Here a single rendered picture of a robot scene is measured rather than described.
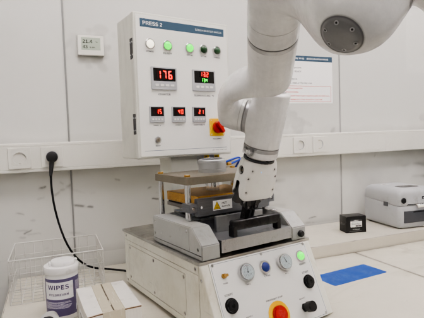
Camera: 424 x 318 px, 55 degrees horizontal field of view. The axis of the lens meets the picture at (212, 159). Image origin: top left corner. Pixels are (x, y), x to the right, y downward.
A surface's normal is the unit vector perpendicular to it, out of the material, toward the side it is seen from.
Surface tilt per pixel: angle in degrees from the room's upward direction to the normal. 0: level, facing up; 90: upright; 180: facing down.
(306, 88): 90
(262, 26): 139
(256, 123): 102
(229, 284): 65
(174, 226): 90
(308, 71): 90
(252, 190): 109
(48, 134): 90
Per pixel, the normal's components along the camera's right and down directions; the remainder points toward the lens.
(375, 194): -0.96, -0.02
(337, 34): -0.64, 0.68
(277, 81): 0.22, 0.84
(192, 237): -0.84, 0.06
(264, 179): 0.53, 0.37
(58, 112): 0.37, 0.04
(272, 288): 0.48, -0.40
